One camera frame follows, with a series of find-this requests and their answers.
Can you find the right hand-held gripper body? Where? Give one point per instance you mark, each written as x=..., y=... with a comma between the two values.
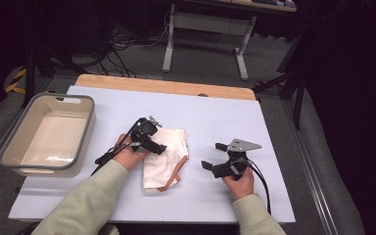
x=241, y=145

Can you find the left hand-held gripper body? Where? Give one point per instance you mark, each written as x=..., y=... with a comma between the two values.
x=145, y=129

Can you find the cream baby garment tan trim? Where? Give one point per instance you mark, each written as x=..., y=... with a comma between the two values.
x=169, y=156

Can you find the beige basket with grey rim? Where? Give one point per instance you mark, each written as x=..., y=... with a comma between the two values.
x=45, y=124

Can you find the person's left hand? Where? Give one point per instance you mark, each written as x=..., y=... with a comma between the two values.
x=129, y=156

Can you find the person's right hand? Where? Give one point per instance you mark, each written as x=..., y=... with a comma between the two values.
x=241, y=187

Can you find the black tripod stand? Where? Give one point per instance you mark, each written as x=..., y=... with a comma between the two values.
x=298, y=98
x=30, y=75

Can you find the desk with white legs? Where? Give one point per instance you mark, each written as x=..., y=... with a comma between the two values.
x=205, y=24

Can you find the black curtain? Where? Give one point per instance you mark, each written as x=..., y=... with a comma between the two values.
x=355, y=98

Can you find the yellow black striped tape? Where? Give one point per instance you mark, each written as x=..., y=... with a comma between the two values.
x=20, y=73

